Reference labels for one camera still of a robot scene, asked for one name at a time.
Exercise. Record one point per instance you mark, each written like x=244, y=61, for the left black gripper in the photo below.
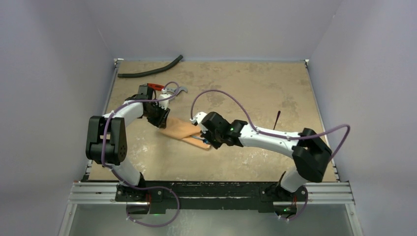
x=160, y=123

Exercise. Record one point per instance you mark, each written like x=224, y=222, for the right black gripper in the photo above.
x=206, y=135

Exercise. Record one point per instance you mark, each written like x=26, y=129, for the peach cloth napkin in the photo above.
x=181, y=130

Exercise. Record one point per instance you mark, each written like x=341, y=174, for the purple metallic spoon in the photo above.
x=276, y=120

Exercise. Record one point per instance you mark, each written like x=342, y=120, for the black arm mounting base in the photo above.
x=262, y=196

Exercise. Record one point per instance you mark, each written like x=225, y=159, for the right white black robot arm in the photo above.
x=309, y=152

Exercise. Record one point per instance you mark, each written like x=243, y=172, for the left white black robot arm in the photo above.
x=106, y=142

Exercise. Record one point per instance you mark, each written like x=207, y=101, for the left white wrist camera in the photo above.
x=164, y=100

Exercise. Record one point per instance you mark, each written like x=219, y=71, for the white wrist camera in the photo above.
x=197, y=119
x=164, y=100

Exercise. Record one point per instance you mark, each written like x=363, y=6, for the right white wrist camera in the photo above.
x=197, y=119

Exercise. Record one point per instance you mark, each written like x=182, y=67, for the red handled adjustable wrench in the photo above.
x=161, y=88

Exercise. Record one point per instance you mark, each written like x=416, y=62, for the aluminium frame rail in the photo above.
x=96, y=207

